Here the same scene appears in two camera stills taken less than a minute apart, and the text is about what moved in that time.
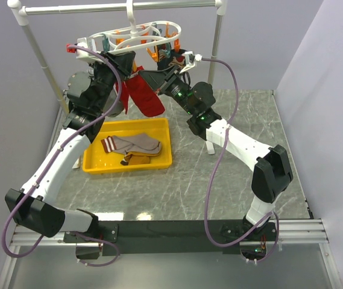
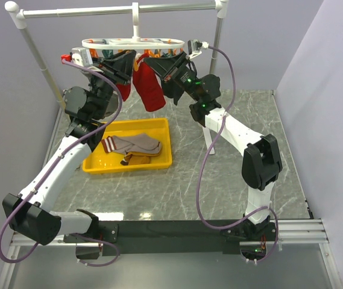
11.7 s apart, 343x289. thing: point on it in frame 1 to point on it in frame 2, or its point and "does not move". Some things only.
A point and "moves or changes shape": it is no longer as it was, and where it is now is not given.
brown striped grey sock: x=136 y=143 does not move
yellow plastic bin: x=96 y=160 does not move
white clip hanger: x=147 y=35 moves or changes shape
